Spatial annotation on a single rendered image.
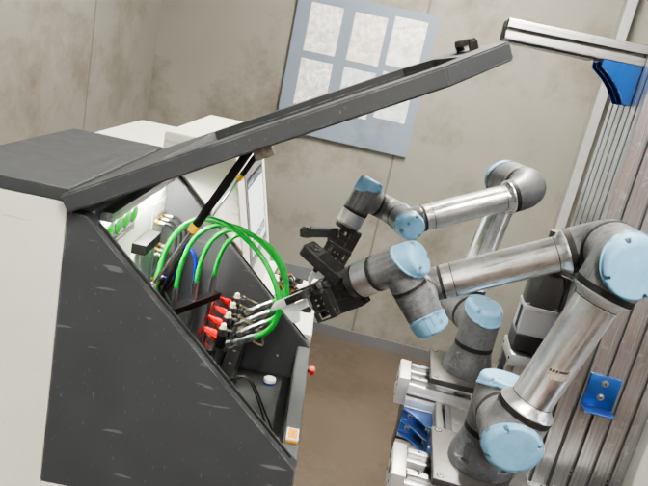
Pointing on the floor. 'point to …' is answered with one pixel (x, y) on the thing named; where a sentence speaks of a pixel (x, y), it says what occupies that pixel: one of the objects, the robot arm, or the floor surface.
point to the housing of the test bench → (43, 270)
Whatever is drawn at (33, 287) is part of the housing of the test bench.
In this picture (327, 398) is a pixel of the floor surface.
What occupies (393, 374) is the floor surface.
